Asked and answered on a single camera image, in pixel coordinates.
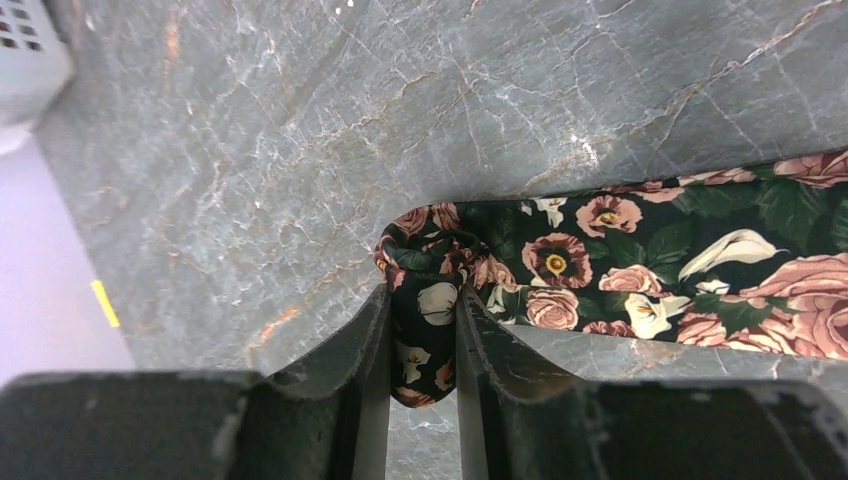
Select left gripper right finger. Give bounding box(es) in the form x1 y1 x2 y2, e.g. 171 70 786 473
456 286 583 479

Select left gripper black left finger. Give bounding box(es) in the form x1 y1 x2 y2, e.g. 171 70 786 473
269 285 391 479

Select black floral tie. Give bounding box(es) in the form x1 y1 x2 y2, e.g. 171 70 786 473
375 152 847 408

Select white plastic basket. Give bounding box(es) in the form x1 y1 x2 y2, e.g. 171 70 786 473
1 0 74 155

